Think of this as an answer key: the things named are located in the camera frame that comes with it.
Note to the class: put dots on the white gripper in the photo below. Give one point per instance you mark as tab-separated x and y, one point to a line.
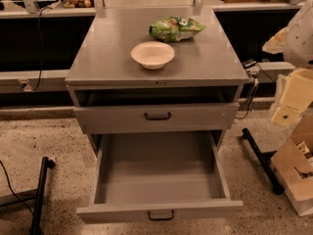
300	41

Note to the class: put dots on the grey drawer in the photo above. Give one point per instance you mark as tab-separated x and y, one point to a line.
137	173
130	119

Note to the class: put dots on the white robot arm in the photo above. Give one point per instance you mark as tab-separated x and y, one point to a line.
295	42

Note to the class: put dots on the grey metal drawer cabinet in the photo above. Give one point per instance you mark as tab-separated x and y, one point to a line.
205	68

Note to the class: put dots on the grey top drawer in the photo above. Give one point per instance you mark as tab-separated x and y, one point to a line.
130	119

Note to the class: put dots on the black power adapter right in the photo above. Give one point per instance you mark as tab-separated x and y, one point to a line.
249	64

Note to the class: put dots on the brown cardboard box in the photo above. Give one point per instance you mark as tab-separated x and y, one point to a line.
293	169

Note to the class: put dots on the black stand leg right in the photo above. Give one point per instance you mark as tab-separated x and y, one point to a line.
265	160

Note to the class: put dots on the black stand leg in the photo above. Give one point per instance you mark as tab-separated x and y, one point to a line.
265	160
35	224

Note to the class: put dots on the green chip bag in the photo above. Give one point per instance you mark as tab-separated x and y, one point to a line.
175	29

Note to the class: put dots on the white paper bowl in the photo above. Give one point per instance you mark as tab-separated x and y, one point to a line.
152	55

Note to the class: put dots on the black stand leg left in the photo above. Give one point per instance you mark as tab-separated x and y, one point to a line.
35	224

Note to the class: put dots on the black drawer handle top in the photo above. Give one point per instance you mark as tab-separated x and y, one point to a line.
166	116

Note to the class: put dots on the black drawer handle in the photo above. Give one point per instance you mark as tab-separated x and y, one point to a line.
166	116
160	215

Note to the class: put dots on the black drawer handle middle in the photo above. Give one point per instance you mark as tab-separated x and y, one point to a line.
160	215

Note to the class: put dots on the wall outlet left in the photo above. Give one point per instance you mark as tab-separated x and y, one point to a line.
25	85

